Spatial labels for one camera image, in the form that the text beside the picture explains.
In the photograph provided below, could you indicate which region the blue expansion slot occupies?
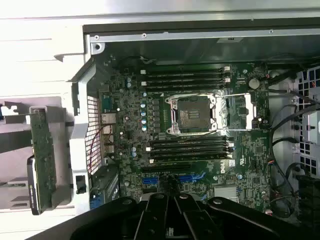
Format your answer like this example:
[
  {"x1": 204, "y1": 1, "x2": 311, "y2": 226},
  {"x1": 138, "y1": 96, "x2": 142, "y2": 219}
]
[{"x1": 141, "y1": 171, "x2": 207, "y2": 188}]

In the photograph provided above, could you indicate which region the silver chipset heatsink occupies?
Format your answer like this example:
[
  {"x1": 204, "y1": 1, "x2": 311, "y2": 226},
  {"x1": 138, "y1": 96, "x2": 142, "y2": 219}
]
[{"x1": 214, "y1": 186, "x2": 238, "y2": 201}]

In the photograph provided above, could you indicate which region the black RAM slot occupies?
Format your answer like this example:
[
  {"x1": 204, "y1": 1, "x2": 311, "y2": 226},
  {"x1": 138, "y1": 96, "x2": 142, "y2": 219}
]
[
  {"x1": 146, "y1": 143, "x2": 237, "y2": 152},
  {"x1": 139, "y1": 83, "x2": 231, "y2": 91},
  {"x1": 139, "y1": 65, "x2": 231, "y2": 74},
  {"x1": 139, "y1": 72, "x2": 231, "y2": 79},
  {"x1": 149, "y1": 149, "x2": 235, "y2": 157},
  {"x1": 148, "y1": 155, "x2": 235, "y2": 165},
  {"x1": 149, "y1": 136, "x2": 235, "y2": 145},
  {"x1": 139, "y1": 77, "x2": 231, "y2": 85}
]

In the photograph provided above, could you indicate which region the thin metal locking lever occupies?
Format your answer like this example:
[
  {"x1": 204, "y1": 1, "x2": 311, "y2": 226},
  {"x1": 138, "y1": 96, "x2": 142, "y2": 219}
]
[{"x1": 174, "y1": 129, "x2": 223, "y2": 144}]

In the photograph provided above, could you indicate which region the green motherboard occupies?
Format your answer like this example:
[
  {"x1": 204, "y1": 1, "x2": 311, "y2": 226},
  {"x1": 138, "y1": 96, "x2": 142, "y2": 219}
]
[{"x1": 98, "y1": 59, "x2": 272, "y2": 218}]

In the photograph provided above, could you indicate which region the CPU socket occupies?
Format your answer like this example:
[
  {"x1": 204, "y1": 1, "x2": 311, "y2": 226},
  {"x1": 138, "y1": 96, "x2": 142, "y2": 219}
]
[{"x1": 164, "y1": 93, "x2": 218, "y2": 137}]

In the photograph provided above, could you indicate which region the black and grey PC case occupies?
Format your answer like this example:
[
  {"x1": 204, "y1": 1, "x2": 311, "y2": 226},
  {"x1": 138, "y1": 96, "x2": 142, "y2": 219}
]
[{"x1": 53, "y1": 9, "x2": 320, "y2": 240}]

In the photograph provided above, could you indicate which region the silver socket cover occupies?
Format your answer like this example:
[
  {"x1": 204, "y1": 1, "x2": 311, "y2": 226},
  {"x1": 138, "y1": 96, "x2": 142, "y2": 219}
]
[{"x1": 214, "y1": 92, "x2": 258, "y2": 131}]

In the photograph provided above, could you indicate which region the silver coin battery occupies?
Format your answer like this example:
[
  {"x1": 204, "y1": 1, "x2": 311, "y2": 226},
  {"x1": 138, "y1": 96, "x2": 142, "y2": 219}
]
[{"x1": 249, "y1": 77, "x2": 261, "y2": 90}]

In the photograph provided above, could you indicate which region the grey printed parts rack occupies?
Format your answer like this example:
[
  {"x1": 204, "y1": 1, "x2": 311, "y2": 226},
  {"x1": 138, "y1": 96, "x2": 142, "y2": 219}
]
[{"x1": 0, "y1": 96, "x2": 76, "y2": 211}]

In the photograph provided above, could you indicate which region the perforated metal drive cage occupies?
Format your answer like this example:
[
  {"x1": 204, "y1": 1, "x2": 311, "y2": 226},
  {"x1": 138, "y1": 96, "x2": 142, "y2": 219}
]
[{"x1": 296, "y1": 67, "x2": 320, "y2": 180}]

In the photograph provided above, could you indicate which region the thin red wire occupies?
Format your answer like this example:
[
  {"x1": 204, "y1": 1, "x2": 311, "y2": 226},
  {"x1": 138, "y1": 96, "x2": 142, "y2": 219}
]
[{"x1": 89, "y1": 124, "x2": 107, "y2": 163}]

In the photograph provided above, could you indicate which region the black cable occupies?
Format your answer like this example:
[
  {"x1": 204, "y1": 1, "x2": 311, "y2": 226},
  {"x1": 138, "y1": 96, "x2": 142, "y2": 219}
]
[
  {"x1": 267, "y1": 67, "x2": 320, "y2": 106},
  {"x1": 271, "y1": 104, "x2": 300, "y2": 131},
  {"x1": 271, "y1": 136, "x2": 300, "y2": 151}
]

